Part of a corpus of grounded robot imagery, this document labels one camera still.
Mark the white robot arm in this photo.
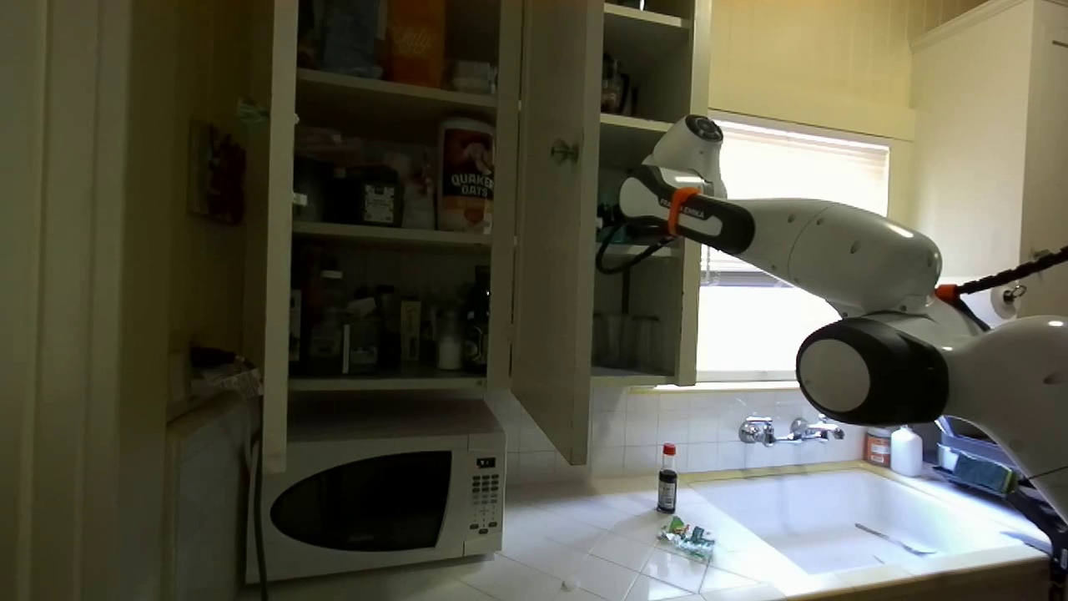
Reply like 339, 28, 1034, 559
617, 113, 1068, 515

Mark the open white cupboard door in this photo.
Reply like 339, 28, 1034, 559
510, 0, 606, 463

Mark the oats canister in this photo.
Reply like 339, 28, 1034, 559
438, 117, 494, 230

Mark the window with white blind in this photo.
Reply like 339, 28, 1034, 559
696, 121, 893, 385

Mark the soy sauce bottle red cap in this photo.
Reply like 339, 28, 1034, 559
659, 444, 679, 515

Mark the white microwave oven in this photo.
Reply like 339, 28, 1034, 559
245, 429, 507, 583

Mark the crumpled clear plastic wrapper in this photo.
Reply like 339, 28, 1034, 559
659, 518, 716, 557

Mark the orange box top shelf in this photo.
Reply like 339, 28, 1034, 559
387, 0, 446, 87

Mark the brown soap bottle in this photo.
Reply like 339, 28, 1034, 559
865, 429, 893, 468

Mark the white kitchen sink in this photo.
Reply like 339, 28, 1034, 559
688, 468, 1047, 586

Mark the white soap dispenser bottle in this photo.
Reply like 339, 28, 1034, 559
893, 427, 924, 477

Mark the blue dish rack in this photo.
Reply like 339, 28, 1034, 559
939, 436, 1014, 498

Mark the black coiled robot cable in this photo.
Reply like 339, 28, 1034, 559
594, 212, 680, 276

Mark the white wall cupboard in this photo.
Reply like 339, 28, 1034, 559
262, 0, 710, 469

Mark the chrome wall faucet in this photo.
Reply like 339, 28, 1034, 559
738, 418, 845, 444

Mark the black microwave power cable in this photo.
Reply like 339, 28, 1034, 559
242, 427, 274, 601

